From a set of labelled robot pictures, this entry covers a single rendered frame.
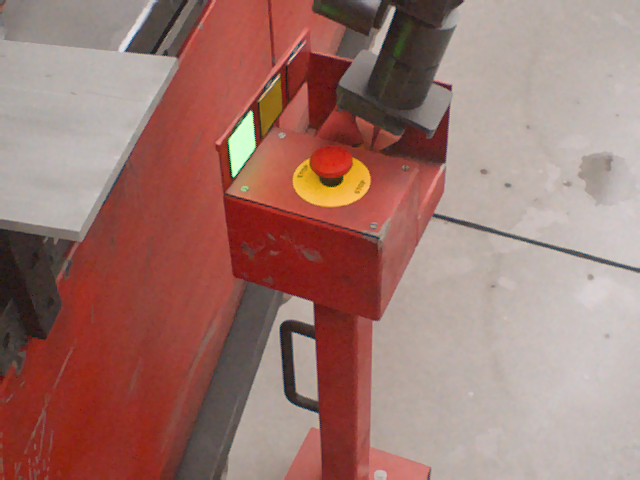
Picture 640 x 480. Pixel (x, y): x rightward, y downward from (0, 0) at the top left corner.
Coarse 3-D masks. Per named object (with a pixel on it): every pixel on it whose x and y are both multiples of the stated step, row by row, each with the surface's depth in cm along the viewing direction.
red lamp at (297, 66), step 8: (304, 48) 101; (296, 56) 100; (304, 56) 102; (288, 64) 99; (296, 64) 101; (304, 64) 103; (288, 72) 99; (296, 72) 101; (304, 72) 103; (288, 80) 100; (296, 80) 102; (288, 88) 101; (296, 88) 102
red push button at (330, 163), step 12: (312, 156) 93; (324, 156) 92; (336, 156) 92; (348, 156) 93; (312, 168) 92; (324, 168) 91; (336, 168) 91; (348, 168) 92; (324, 180) 93; (336, 180) 93
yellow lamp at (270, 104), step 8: (280, 80) 98; (272, 88) 97; (280, 88) 98; (264, 96) 95; (272, 96) 97; (280, 96) 99; (264, 104) 96; (272, 104) 98; (280, 104) 100; (264, 112) 96; (272, 112) 98; (280, 112) 100; (264, 120) 97; (272, 120) 99; (264, 128) 97
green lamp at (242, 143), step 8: (248, 120) 93; (240, 128) 92; (248, 128) 94; (232, 136) 91; (240, 136) 93; (248, 136) 94; (232, 144) 91; (240, 144) 93; (248, 144) 95; (232, 152) 92; (240, 152) 94; (248, 152) 95; (232, 160) 93; (240, 160) 94; (232, 168) 93
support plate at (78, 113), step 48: (0, 48) 73; (48, 48) 73; (0, 96) 69; (48, 96) 69; (96, 96) 69; (144, 96) 69; (0, 144) 66; (48, 144) 65; (96, 144) 65; (0, 192) 62; (48, 192) 62; (96, 192) 62
